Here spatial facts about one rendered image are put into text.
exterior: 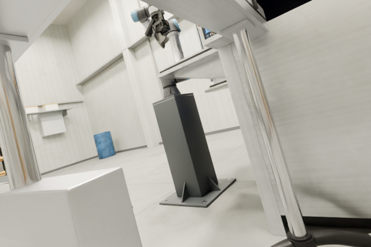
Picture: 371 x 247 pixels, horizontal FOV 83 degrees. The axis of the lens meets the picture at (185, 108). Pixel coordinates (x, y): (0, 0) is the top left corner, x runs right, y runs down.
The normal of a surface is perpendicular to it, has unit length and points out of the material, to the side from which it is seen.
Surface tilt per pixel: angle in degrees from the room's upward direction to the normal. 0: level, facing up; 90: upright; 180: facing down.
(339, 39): 90
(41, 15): 180
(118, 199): 90
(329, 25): 90
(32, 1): 180
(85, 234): 90
